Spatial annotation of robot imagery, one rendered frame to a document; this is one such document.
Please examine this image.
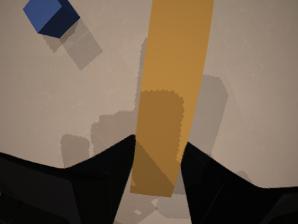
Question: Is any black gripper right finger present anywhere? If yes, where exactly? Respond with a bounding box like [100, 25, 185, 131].
[181, 141, 298, 224]

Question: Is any dark blue cube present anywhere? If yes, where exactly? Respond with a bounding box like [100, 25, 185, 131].
[23, 0, 80, 39]

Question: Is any orange bar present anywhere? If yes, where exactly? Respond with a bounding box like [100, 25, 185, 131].
[130, 0, 214, 197]

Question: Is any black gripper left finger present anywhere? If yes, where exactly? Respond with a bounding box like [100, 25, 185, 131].
[0, 135, 136, 224]

